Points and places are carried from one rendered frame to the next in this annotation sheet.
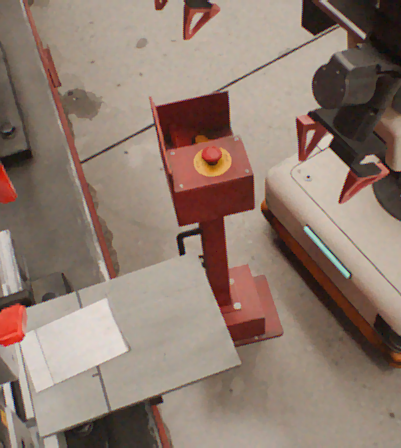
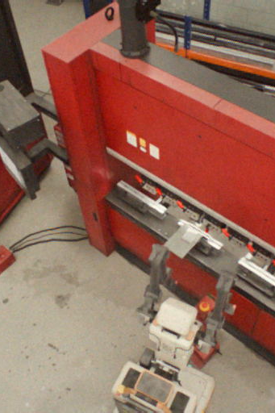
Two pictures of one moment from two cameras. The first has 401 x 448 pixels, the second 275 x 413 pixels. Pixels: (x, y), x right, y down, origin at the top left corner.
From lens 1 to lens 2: 3.15 m
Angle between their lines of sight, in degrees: 68
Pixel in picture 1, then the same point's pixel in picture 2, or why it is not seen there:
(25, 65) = (261, 297)
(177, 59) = not seen: outside the picture
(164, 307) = (180, 247)
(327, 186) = (192, 381)
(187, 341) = (172, 244)
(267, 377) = not seen: hidden behind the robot
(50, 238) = (217, 262)
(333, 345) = not seen: hidden behind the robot
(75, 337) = (189, 236)
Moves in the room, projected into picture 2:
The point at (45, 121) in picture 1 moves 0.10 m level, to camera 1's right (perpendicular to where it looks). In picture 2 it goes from (242, 285) to (231, 292)
